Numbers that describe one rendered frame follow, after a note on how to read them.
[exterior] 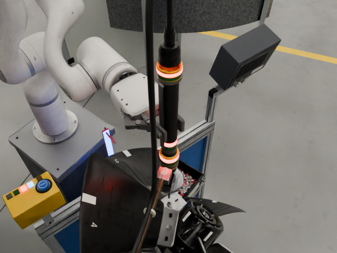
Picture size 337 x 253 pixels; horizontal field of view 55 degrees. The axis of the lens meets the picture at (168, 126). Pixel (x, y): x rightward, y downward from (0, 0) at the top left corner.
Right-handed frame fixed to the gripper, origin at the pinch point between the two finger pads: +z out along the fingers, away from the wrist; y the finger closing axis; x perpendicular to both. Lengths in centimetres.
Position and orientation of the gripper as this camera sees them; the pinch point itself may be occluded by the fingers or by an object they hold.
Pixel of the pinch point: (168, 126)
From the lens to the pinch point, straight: 64.0
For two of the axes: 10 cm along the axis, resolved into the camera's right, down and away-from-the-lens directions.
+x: 0.0, -6.5, -7.6
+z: 6.2, 6.0, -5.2
